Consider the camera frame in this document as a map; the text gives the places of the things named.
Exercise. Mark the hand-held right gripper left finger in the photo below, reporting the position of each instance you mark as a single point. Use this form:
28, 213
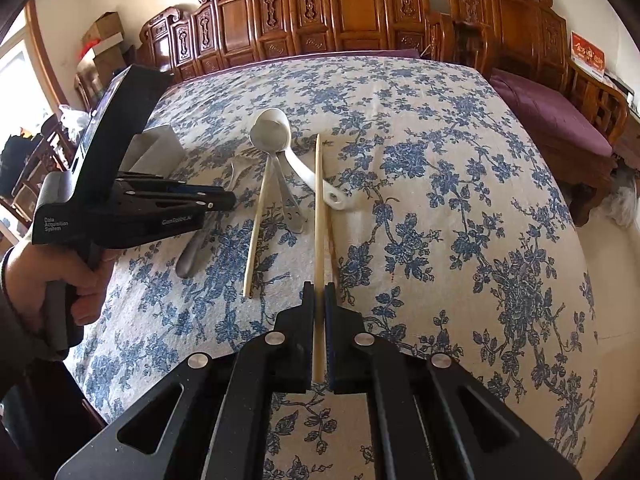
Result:
300, 340

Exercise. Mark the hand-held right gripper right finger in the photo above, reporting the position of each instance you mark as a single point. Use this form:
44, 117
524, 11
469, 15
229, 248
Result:
329, 330

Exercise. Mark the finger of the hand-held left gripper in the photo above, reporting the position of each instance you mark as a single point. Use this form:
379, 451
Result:
215, 202
165, 185

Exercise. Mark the rectangular metal tin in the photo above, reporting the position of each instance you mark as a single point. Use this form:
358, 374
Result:
160, 155

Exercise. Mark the metal fork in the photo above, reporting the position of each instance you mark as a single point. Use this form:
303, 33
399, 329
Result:
192, 260

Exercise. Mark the pale wooden chopstick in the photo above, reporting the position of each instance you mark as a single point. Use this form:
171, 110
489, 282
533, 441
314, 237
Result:
252, 250
317, 210

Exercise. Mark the person's left hand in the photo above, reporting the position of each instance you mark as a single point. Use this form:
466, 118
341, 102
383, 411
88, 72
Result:
30, 275

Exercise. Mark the clear plastic bag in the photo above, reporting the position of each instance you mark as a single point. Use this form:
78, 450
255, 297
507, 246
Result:
75, 122

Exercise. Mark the metal spoon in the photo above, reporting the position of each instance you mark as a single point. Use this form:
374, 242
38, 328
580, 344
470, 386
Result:
290, 205

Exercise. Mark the carved wooden chair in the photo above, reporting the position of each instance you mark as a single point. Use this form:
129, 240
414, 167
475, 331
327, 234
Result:
45, 160

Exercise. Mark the dark wooden chopstick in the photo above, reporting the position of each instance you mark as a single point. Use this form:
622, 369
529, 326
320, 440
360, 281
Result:
331, 250

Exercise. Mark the white box with red print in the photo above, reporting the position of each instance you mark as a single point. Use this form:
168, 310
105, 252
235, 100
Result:
100, 46

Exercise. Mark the wooden framed balcony door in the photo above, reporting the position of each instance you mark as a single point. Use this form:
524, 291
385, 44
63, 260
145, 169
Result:
42, 60

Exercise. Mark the black cloth pile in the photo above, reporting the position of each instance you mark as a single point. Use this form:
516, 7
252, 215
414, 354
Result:
15, 160

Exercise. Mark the white ceramic soup spoon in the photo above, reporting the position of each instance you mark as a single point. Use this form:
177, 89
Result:
325, 190

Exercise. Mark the carved wooden sofa bench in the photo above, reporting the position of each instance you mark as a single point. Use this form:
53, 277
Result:
240, 25

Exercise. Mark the blue floral tablecloth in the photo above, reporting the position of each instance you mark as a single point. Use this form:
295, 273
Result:
450, 210

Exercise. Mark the purple sofa cushion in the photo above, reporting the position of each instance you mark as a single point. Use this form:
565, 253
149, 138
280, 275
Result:
390, 53

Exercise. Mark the purple armchair cushion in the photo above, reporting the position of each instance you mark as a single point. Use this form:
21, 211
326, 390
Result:
550, 110

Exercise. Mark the grey plastic bag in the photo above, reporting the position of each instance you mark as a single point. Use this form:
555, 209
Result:
620, 200

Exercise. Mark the carved wooden armchair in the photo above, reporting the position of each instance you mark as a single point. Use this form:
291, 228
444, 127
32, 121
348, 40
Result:
500, 10

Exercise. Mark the wooden side table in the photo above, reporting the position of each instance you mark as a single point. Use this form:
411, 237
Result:
630, 140

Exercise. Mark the red desk calendar card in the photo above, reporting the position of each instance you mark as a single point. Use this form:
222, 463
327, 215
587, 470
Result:
589, 57

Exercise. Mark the tissue box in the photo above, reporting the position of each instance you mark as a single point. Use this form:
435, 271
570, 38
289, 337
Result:
620, 85

